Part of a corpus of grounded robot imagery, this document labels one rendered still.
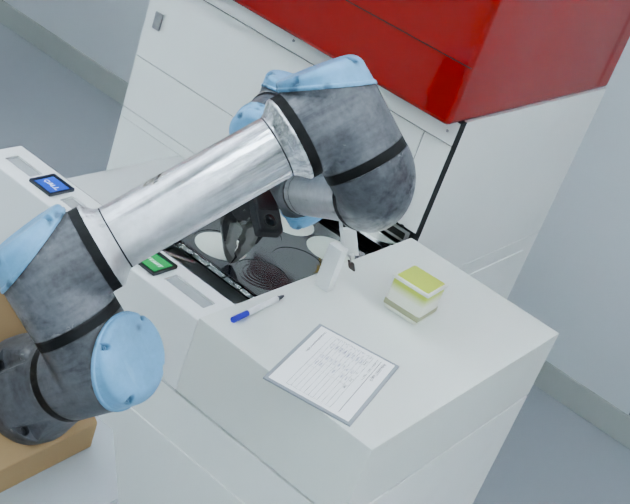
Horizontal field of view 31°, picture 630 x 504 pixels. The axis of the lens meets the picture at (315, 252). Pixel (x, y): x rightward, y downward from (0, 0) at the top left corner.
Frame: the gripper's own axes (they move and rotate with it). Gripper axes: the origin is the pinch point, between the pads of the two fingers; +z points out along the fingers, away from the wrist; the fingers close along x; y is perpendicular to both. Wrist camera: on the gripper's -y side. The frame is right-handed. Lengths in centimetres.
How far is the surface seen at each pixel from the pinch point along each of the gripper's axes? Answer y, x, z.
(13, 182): 12.9, 38.4, -3.7
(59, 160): 207, -22, 92
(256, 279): -3.6, -3.9, 1.7
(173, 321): -22.3, 17.5, -1.2
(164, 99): 66, -3, 0
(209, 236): 9.9, 1.4, 1.6
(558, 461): 46, -150, 92
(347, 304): -19.6, -13.6, -4.9
